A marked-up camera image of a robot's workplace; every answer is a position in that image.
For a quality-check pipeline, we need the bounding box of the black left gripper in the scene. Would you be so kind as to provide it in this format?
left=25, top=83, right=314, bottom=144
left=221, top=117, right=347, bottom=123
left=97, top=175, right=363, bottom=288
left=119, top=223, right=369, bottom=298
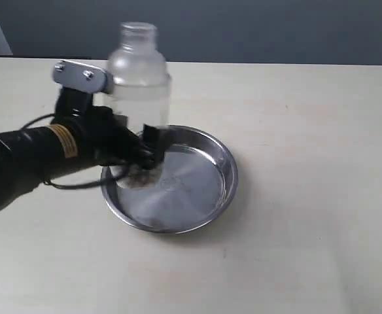
left=54, top=88, right=170, bottom=170

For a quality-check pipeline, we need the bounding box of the silver wrist camera on left gripper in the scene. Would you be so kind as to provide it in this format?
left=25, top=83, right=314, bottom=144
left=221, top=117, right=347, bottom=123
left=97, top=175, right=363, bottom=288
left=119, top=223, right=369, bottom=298
left=52, top=60, right=114, bottom=95

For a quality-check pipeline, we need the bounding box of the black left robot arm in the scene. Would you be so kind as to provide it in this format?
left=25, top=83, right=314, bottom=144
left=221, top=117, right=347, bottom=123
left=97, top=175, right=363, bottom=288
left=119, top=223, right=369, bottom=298
left=0, top=88, right=171, bottom=211

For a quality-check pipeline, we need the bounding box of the clear plastic shaker bottle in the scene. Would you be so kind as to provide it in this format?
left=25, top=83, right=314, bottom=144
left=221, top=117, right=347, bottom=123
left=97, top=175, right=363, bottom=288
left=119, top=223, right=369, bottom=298
left=105, top=22, right=171, bottom=189

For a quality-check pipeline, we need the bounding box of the round stainless steel plate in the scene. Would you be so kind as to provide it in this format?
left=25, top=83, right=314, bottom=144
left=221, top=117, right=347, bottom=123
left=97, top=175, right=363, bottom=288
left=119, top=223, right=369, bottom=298
left=101, top=125, right=239, bottom=234

